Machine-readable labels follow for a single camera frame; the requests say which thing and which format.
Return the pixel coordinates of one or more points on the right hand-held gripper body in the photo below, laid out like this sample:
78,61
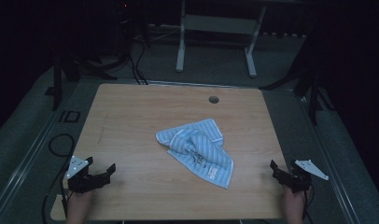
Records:
298,182

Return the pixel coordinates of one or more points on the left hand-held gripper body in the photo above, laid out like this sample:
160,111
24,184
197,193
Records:
85,182

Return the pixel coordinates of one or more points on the light blue striped towel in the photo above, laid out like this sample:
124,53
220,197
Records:
206,152

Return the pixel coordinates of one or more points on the person's right hand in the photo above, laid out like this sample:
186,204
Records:
295,200

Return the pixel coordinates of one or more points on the person's left hand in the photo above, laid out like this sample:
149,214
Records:
80,200

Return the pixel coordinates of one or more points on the black metal stand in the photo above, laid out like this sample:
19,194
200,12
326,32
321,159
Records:
313,93
57,84

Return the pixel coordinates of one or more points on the dark equipment rack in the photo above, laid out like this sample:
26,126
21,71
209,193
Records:
124,28

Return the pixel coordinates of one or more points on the white metal stand frame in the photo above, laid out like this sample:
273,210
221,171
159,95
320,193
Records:
220,25

